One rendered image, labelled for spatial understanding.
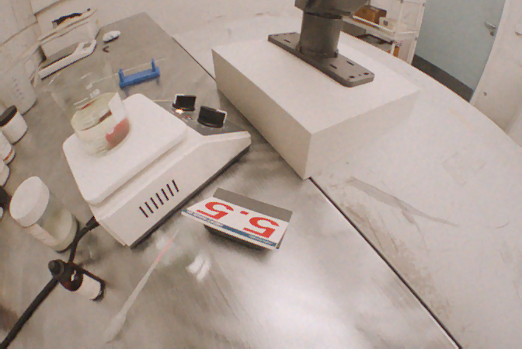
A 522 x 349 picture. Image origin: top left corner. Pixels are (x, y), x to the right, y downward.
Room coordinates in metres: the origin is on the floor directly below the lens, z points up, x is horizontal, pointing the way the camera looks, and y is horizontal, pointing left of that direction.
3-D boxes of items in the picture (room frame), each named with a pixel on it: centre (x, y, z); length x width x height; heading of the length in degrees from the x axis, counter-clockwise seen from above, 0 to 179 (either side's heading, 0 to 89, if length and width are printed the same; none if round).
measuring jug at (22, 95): (0.46, 0.73, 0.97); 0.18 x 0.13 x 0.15; 160
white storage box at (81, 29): (1.08, 0.97, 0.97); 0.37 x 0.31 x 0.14; 27
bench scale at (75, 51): (0.79, 0.78, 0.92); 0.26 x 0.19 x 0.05; 116
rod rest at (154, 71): (0.47, 0.27, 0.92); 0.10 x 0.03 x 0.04; 110
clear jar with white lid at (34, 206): (0.09, 0.26, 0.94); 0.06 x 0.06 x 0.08
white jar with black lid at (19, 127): (0.31, 0.61, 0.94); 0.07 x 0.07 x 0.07
